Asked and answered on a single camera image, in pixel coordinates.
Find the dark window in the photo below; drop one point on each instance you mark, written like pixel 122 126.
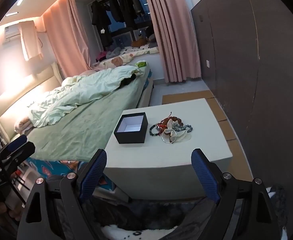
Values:
pixel 115 28

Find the brown plush toy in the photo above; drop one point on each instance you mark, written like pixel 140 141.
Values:
pixel 139 42

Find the wall air conditioner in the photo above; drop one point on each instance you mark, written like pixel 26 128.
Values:
pixel 31 40

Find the pale pink pillow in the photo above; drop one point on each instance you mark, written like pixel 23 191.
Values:
pixel 21 124

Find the blue cartoon printed sheet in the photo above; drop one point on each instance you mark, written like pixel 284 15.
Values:
pixel 49 167

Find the pink curtain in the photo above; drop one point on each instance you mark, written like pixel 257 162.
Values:
pixel 171 30
pixel 69 37

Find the white bed frame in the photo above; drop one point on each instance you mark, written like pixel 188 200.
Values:
pixel 146 92

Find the beige headboard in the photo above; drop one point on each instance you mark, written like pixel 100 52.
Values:
pixel 24 97

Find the dark hanging jacket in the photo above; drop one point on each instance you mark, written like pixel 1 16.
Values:
pixel 127 5
pixel 101 20
pixel 115 8

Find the floral printed blanket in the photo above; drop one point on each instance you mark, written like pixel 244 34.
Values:
pixel 116 60

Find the magenta cloth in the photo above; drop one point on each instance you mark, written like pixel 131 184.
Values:
pixel 101 56

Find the green bed with duvet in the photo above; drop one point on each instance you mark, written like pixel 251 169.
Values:
pixel 86 132

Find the light green duvet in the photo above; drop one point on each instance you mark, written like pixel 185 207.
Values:
pixel 86 90

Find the silver bangle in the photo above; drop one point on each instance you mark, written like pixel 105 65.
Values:
pixel 163 137

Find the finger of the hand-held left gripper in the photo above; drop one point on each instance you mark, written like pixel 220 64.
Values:
pixel 17 141
pixel 24 150

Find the white table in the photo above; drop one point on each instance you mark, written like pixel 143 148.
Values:
pixel 186 155

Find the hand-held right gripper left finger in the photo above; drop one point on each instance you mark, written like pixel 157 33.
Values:
pixel 94 176

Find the white air conditioner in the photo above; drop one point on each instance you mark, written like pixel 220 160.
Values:
pixel 11 31

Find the dark cloth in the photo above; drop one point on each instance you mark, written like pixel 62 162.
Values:
pixel 128 80

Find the grey fluffy cloth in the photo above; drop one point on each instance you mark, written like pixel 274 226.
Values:
pixel 149 212

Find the green tissue pack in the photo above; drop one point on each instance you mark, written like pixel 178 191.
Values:
pixel 140 64

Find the ceiling light strip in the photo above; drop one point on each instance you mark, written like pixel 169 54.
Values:
pixel 11 13

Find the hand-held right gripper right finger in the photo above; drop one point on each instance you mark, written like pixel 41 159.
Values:
pixel 206 177

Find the black jewelry box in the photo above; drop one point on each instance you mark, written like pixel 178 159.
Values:
pixel 129 138

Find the person's left hand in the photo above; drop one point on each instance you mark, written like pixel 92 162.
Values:
pixel 1 211

